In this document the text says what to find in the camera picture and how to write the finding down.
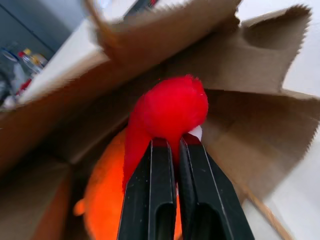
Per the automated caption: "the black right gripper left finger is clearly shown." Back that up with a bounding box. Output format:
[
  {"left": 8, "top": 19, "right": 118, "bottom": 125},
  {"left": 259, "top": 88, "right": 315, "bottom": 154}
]
[{"left": 116, "top": 138, "right": 177, "bottom": 240}]

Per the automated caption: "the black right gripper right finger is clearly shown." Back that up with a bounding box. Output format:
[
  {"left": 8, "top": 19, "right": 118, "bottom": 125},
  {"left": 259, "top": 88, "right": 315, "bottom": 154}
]
[{"left": 178, "top": 137, "right": 255, "bottom": 240}]

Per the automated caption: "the red plush toy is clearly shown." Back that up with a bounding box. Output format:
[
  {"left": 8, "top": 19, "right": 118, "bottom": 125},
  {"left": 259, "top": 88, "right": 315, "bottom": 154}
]
[{"left": 121, "top": 73, "right": 209, "bottom": 195}]

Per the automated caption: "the clear plastic bottle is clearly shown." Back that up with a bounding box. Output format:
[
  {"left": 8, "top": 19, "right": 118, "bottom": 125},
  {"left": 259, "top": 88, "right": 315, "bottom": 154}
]
[{"left": 0, "top": 46, "right": 26, "bottom": 111}]

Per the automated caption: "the clear bottle with red cap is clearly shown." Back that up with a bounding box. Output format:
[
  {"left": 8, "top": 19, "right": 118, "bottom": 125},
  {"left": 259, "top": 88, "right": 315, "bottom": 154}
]
[{"left": 15, "top": 48, "right": 48, "bottom": 97}]

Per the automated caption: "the orange plush toy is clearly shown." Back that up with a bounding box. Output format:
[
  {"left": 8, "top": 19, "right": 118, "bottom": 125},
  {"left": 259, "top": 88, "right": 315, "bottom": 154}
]
[{"left": 73, "top": 128, "right": 183, "bottom": 240}]

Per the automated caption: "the brown paper bag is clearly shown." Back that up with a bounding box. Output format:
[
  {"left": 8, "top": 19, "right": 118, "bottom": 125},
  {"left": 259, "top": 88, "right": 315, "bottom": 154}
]
[{"left": 0, "top": 0, "right": 320, "bottom": 240}]

